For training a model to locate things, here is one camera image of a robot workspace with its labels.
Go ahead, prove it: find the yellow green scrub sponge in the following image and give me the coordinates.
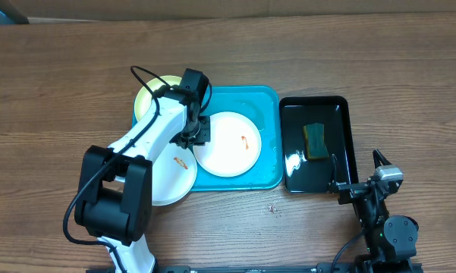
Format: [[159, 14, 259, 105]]
[[303, 123, 329, 160]]

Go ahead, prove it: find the white plate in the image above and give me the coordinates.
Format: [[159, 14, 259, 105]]
[[144, 143, 197, 206], [193, 111, 262, 177]]

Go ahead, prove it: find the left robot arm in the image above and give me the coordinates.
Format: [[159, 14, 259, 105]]
[[62, 68, 212, 272]]

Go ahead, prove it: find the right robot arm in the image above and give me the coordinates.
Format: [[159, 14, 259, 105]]
[[329, 149, 423, 273]]

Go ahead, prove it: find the black water tray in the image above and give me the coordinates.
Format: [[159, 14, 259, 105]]
[[279, 96, 359, 193]]

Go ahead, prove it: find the teal plastic tray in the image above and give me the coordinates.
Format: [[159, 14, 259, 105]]
[[131, 85, 285, 193]]

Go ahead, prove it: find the yellow-green plate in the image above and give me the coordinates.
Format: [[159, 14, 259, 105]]
[[134, 75, 181, 123]]

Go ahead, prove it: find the dark object top left corner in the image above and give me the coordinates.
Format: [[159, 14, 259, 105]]
[[0, 0, 29, 25]]

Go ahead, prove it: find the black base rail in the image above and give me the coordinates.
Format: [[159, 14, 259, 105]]
[[86, 262, 424, 273]]

